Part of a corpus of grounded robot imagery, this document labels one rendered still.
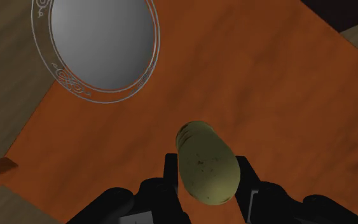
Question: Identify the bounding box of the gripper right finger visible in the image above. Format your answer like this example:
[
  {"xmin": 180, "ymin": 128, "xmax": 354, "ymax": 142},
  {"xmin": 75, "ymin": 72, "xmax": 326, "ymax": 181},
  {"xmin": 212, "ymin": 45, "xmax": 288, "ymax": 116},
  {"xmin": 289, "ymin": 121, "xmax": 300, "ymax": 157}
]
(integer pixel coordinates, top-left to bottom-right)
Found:
[{"xmin": 234, "ymin": 155, "xmax": 358, "ymax": 224}]

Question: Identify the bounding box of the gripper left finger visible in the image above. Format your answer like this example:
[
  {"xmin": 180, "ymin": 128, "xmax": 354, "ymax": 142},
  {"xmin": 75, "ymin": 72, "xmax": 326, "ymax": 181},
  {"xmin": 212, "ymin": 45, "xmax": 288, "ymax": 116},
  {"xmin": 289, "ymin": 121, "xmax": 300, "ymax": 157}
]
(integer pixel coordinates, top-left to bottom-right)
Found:
[{"xmin": 65, "ymin": 153, "xmax": 193, "ymax": 224}]

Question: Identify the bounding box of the yellow-green potato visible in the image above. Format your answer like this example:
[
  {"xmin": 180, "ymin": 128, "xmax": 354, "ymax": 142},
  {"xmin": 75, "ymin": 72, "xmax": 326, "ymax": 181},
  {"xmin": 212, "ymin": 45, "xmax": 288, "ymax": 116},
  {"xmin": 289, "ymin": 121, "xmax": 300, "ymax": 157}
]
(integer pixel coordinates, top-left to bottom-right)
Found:
[{"xmin": 175, "ymin": 120, "xmax": 242, "ymax": 206}]

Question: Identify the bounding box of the orange wooden table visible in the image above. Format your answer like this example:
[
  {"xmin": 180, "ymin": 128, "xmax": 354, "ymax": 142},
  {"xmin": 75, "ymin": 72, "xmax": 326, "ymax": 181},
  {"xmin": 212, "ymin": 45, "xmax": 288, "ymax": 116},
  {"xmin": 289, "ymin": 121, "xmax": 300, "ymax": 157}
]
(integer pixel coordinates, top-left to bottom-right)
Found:
[{"xmin": 0, "ymin": 0, "xmax": 358, "ymax": 224}]

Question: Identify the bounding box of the grey plate with patterned rim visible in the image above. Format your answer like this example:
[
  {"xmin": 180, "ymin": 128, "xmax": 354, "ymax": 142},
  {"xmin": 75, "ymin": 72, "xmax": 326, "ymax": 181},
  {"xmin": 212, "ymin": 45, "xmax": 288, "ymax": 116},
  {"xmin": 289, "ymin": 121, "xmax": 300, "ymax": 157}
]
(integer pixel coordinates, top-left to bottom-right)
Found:
[{"xmin": 31, "ymin": 0, "xmax": 161, "ymax": 104}]

